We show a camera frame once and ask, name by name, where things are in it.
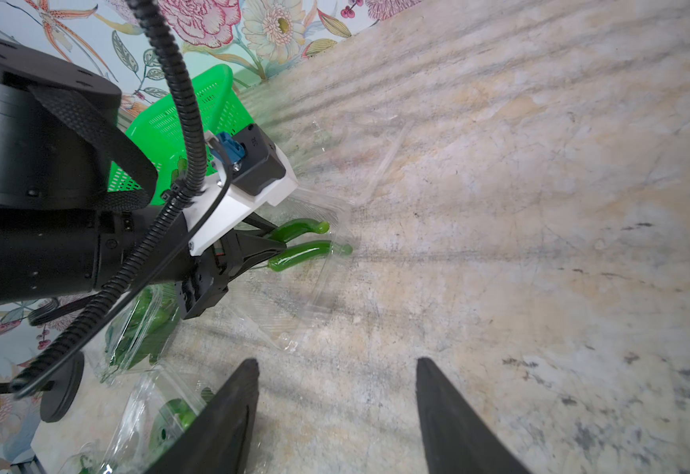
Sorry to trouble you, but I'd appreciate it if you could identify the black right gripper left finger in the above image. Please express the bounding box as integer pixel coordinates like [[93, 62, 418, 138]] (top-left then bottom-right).
[[145, 359, 259, 474]]

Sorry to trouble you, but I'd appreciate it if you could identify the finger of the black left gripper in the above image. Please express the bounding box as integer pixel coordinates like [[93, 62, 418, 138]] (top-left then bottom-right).
[[226, 230, 286, 278]]

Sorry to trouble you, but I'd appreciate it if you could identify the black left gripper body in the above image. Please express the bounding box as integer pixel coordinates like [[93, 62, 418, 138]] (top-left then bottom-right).
[[122, 207, 244, 319]]

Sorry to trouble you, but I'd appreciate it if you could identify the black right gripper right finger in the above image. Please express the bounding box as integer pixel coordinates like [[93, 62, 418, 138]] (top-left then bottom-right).
[[416, 357, 529, 473]]

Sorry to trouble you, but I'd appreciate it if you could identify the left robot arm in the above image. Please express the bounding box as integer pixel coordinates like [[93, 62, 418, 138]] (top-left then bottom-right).
[[0, 39, 292, 318]]

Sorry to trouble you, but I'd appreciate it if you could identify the clear clamshell container front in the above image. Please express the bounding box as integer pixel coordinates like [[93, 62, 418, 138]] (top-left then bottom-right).
[[60, 365, 215, 473]]

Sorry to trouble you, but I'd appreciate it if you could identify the green plastic basket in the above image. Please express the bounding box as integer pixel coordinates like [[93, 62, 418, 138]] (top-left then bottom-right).
[[126, 64, 253, 205]]

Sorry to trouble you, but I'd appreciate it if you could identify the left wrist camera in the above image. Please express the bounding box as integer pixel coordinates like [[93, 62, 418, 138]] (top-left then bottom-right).
[[183, 124, 299, 257]]

